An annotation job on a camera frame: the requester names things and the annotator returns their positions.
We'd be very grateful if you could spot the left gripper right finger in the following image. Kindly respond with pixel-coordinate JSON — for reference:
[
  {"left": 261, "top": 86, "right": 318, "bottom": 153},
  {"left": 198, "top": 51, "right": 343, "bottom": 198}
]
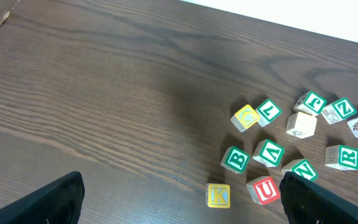
[{"left": 279, "top": 172, "right": 358, "bottom": 224}]

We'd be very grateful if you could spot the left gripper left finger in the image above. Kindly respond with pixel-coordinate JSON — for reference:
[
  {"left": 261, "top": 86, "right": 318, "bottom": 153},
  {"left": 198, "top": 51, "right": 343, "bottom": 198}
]
[{"left": 0, "top": 171, "right": 85, "bottom": 224}]

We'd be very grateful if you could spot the green N block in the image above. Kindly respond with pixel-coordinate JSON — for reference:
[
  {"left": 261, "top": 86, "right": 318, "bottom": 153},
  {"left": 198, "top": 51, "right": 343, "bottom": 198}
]
[{"left": 282, "top": 159, "right": 318, "bottom": 182}]

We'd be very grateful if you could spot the red U block left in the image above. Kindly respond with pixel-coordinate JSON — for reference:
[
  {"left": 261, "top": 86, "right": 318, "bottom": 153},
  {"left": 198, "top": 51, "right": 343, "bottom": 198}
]
[{"left": 246, "top": 176, "right": 280, "bottom": 205}]

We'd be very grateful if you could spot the green R block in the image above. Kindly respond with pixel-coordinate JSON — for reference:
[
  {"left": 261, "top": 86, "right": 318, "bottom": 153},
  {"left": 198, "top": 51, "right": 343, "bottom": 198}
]
[{"left": 324, "top": 145, "right": 358, "bottom": 170}]

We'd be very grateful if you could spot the green V block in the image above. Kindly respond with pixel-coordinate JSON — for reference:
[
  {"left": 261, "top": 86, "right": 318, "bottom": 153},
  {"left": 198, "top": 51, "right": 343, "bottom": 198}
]
[{"left": 252, "top": 139, "right": 285, "bottom": 167}]

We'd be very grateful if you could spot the yellow block below J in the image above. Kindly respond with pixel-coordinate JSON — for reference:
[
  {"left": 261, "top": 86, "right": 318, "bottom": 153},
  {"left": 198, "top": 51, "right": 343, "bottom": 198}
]
[{"left": 286, "top": 112, "right": 317, "bottom": 139}]

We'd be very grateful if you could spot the green B block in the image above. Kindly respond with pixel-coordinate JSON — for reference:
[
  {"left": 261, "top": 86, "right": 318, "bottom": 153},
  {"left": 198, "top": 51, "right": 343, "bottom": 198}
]
[{"left": 220, "top": 146, "right": 250, "bottom": 174}]

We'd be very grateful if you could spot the yellow K block left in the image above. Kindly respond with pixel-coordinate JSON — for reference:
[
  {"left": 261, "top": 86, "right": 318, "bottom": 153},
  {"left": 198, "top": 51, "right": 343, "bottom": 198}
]
[{"left": 206, "top": 183, "right": 231, "bottom": 208}]

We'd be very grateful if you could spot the green L block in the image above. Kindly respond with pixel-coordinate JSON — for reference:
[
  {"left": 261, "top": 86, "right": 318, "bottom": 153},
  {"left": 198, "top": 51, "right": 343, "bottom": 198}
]
[{"left": 256, "top": 98, "right": 282, "bottom": 127}]

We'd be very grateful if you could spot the green J block left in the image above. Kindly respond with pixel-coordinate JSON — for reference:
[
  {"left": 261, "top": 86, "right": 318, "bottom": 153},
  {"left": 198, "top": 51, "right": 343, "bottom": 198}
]
[{"left": 293, "top": 91, "right": 327, "bottom": 116}]

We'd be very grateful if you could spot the green Z block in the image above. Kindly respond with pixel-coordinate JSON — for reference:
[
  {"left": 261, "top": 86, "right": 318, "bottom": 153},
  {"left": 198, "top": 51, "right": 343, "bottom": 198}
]
[{"left": 322, "top": 97, "right": 357, "bottom": 124}]

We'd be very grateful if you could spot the yellow Q block left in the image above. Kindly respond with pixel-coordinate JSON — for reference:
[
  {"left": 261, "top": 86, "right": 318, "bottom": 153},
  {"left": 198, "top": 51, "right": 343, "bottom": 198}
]
[{"left": 231, "top": 105, "right": 260, "bottom": 133}]

